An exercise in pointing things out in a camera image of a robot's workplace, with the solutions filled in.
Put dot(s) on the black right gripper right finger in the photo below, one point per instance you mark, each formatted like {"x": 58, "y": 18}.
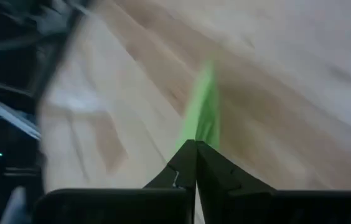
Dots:
{"x": 219, "y": 177}

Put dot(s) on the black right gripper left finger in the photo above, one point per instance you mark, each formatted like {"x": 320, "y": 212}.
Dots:
{"x": 181, "y": 174}

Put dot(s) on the green sticky note pad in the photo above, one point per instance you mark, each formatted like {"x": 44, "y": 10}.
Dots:
{"x": 205, "y": 105}

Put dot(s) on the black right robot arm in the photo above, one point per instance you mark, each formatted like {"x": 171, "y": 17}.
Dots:
{"x": 4, "y": 161}

